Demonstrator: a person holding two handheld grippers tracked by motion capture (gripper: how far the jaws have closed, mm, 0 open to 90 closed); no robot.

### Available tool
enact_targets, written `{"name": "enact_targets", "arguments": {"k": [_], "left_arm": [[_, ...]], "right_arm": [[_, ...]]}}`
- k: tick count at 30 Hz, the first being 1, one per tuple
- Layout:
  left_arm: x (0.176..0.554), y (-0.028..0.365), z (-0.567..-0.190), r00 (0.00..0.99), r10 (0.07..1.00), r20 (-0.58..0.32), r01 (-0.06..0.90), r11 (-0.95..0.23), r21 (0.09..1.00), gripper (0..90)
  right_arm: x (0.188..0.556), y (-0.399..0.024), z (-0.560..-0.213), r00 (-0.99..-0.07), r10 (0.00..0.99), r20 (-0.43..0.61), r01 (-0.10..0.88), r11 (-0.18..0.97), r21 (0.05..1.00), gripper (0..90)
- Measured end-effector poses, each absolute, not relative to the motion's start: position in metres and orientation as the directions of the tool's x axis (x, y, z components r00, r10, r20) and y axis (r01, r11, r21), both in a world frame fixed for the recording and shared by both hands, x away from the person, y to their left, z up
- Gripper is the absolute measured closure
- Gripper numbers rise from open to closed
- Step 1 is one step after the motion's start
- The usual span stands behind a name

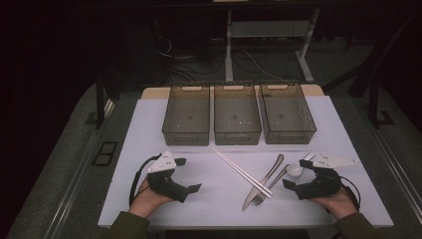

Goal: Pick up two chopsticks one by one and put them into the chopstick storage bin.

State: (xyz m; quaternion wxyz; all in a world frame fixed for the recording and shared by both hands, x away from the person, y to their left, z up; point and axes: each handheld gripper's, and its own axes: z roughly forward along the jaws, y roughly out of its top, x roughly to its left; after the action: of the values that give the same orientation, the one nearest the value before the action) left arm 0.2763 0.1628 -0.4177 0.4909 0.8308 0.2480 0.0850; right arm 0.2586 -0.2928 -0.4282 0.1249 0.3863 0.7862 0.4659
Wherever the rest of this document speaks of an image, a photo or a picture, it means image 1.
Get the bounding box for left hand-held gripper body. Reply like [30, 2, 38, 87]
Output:
[146, 150, 191, 204]

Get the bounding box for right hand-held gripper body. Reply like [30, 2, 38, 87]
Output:
[295, 151, 358, 201]

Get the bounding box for silver metal fork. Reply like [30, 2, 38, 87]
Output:
[252, 163, 291, 207]

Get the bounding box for white spoon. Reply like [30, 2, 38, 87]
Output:
[286, 151, 316, 178]

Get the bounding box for silver metal knife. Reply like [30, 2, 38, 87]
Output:
[241, 153, 286, 212]

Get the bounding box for brown translucent plastic bin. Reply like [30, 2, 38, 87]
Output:
[213, 83, 263, 146]
[259, 82, 317, 145]
[161, 84, 211, 147]

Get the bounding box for person's right hand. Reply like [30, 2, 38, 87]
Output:
[310, 186, 359, 220]

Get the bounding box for person's left hand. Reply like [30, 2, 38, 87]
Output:
[128, 178, 174, 219]

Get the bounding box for white table sheet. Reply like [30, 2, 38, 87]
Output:
[98, 95, 394, 229]

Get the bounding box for wooden table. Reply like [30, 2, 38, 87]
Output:
[140, 84, 324, 101]

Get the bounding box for black metal stand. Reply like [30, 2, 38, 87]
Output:
[367, 82, 396, 129]

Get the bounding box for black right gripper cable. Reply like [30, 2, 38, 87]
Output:
[339, 175, 362, 211]

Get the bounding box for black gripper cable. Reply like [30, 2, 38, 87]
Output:
[339, 175, 362, 211]
[128, 153, 162, 207]

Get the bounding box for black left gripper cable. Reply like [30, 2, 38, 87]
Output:
[128, 153, 162, 207]

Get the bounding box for black rectangular floor frame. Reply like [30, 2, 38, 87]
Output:
[92, 140, 119, 167]

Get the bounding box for metal floor rail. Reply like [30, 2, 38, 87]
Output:
[43, 101, 116, 239]
[368, 125, 422, 215]

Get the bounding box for black floor cable bundle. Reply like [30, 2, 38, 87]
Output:
[154, 34, 227, 84]

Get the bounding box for white floor cable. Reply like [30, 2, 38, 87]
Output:
[241, 49, 288, 83]

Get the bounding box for white metal desk frame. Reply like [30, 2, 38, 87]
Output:
[224, 8, 321, 84]

